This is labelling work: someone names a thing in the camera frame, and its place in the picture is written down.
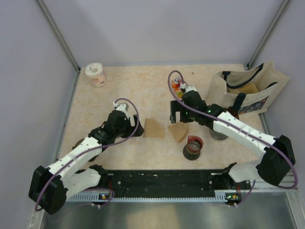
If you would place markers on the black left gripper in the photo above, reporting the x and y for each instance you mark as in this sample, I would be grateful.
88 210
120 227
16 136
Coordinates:
131 129

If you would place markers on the amber plastic coffee dripper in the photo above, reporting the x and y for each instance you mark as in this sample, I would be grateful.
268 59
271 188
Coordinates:
233 112

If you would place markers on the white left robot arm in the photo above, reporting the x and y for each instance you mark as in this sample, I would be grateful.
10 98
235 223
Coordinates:
51 186

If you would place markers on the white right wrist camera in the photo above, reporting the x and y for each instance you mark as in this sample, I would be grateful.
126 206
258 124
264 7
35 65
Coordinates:
188 88

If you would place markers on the aluminium frame post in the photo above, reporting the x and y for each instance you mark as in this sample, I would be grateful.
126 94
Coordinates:
57 33
268 34

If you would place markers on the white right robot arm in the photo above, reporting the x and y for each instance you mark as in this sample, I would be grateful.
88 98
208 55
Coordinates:
275 157

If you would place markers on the brown paper coffee filter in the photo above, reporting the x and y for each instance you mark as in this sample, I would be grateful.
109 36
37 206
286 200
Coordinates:
153 129
178 131

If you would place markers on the wrapped toilet paper roll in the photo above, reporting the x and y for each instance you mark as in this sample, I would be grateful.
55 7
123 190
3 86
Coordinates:
95 74

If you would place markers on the right aluminium frame post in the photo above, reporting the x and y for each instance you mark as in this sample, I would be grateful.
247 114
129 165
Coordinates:
268 34

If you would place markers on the dark green coffee dripper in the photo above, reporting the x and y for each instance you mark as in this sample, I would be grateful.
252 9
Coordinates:
87 143

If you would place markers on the clear glass server pitcher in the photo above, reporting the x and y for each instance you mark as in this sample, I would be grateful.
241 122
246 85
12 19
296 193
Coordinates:
218 136

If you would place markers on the cream canvas tote bag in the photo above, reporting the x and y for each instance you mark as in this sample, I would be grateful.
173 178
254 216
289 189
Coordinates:
250 91

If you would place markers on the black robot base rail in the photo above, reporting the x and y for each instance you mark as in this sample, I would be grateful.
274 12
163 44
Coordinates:
185 183

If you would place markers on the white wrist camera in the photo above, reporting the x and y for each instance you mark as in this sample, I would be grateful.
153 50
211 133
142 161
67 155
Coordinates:
123 107
188 88

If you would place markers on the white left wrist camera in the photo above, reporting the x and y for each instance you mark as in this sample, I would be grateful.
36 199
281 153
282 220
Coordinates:
123 107

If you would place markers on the colourful snack packet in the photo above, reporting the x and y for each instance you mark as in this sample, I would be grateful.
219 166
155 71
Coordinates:
178 86

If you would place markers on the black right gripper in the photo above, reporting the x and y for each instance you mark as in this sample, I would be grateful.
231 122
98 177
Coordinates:
176 107

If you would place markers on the left aluminium frame post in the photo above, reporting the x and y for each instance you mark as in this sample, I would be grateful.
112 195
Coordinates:
57 33

